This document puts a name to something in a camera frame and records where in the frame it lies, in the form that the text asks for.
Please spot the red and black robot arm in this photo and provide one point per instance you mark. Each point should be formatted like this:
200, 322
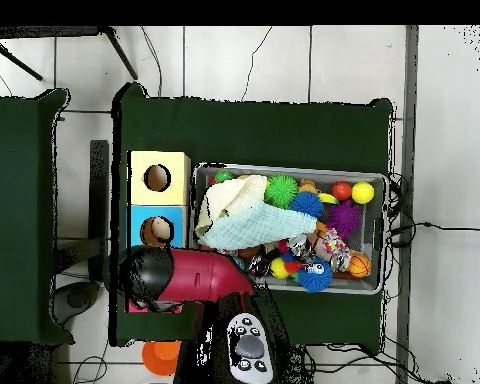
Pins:
208, 276

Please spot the black upright stand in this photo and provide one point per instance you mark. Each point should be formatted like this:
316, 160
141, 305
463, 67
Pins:
98, 200

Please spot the blue fuzzy ball with eyes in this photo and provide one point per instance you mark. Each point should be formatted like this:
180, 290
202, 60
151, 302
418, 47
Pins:
316, 276

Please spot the black tripod legs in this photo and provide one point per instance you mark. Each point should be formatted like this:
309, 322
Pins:
122, 56

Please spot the wooden box with three holes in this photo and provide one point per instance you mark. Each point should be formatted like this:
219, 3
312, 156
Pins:
158, 192

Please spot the small yellow ball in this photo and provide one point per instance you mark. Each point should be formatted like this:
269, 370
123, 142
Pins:
279, 268

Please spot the blue spiky ball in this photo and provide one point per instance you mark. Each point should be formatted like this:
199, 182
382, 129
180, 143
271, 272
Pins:
306, 204

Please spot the mint green cloth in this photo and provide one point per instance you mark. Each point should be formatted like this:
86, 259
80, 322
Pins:
260, 228

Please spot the green cloth covered side table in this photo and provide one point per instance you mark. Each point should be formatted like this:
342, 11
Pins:
16, 220

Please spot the yellow smooth ball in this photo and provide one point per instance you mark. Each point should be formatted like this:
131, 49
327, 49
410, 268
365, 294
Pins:
362, 192

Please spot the silver mesh bin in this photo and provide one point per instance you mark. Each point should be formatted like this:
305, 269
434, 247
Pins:
344, 284

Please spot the red orange ball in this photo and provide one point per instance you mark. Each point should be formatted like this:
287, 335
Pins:
342, 190

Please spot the cream cloth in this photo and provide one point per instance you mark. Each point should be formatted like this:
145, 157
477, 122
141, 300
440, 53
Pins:
228, 196

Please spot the grey round stand base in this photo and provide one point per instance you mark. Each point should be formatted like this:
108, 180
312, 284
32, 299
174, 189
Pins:
76, 300

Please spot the green spiky ball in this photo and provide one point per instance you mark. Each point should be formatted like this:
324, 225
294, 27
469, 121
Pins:
280, 190

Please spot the dark green table cloth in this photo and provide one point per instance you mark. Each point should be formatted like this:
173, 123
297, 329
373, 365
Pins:
244, 132

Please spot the purple spiky ball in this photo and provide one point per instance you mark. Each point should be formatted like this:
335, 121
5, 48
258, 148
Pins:
345, 218

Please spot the orange cone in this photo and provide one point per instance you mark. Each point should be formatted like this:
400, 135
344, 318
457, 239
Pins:
160, 358

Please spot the orange basketball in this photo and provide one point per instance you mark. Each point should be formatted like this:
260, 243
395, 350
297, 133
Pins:
360, 266

